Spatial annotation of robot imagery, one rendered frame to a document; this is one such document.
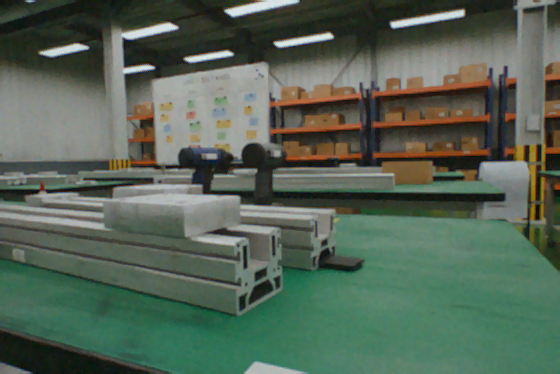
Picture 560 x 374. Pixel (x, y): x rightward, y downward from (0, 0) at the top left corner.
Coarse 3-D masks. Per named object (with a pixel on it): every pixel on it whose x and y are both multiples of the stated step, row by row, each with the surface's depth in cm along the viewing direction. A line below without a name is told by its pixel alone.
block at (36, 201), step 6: (30, 198) 101; (36, 198) 99; (42, 198) 98; (48, 198) 99; (54, 198) 101; (60, 198) 102; (66, 198) 104; (30, 204) 101; (36, 204) 100; (42, 204) 98
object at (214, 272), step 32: (0, 224) 72; (32, 224) 63; (64, 224) 58; (96, 224) 56; (0, 256) 71; (32, 256) 64; (64, 256) 59; (96, 256) 56; (128, 256) 50; (160, 256) 47; (192, 256) 44; (224, 256) 43; (256, 256) 48; (128, 288) 51; (160, 288) 47; (192, 288) 44; (224, 288) 42; (256, 288) 49
